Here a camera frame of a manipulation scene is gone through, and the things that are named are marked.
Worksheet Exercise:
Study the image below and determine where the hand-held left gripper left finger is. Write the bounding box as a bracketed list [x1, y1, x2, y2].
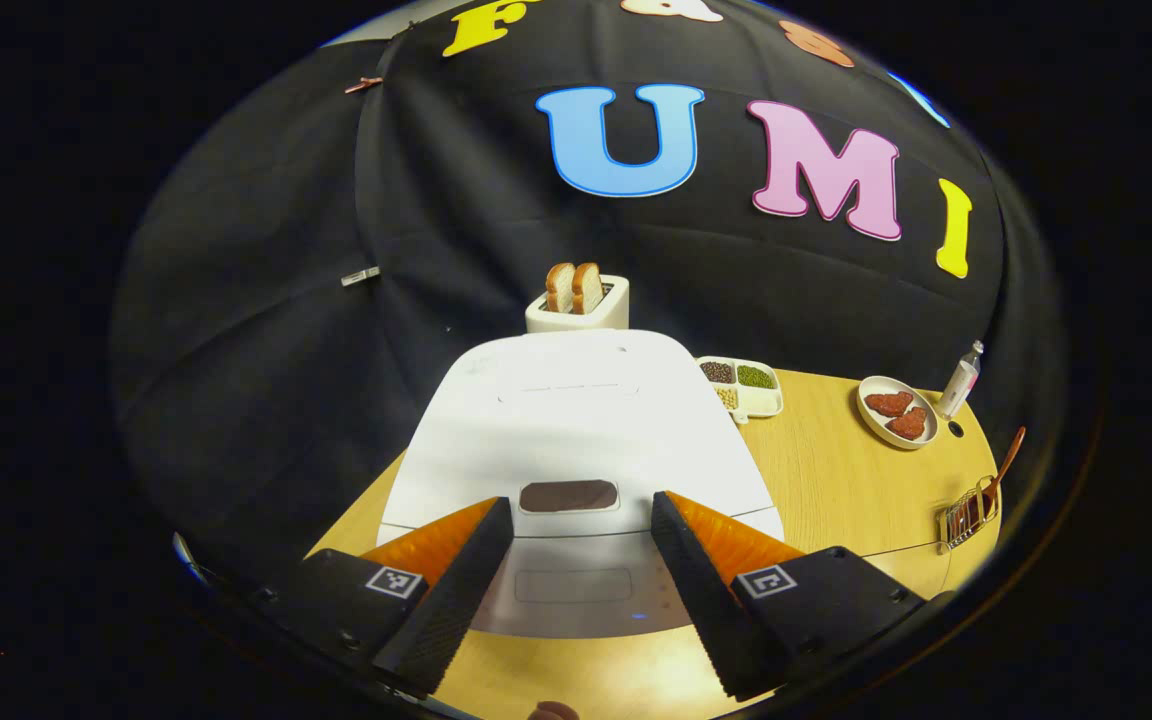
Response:
[246, 496, 516, 699]

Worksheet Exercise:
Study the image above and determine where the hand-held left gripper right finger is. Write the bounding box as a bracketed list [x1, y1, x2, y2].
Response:
[650, 490, 929, 701]

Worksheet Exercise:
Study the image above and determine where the white rice cooker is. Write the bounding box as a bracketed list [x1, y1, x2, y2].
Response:
[376, 329, 785, 641]

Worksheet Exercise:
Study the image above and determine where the wire chopstick holder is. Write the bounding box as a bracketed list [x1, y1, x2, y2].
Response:
[939, 476, 1001, 554]

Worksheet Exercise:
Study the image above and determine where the brown wooden spoon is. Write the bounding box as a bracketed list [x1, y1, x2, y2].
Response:
[966, 427, 1027, 526]

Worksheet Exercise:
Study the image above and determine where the white divided bean dish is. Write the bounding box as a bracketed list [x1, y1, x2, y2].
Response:
[696, 356, 785, 425]

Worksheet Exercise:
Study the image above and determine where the white round plate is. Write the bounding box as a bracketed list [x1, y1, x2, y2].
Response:
[856, 375, 940, 451]

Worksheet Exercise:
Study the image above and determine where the white toaster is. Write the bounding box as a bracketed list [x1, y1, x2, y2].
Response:
[525, 275, 631, 334]

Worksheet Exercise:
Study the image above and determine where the small pink label bottle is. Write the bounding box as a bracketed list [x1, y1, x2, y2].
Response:
[937, 340, 985, 419]

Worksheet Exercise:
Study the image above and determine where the black backdrop cloth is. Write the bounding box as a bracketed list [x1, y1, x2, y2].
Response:
[111, 0, 1067, 561]

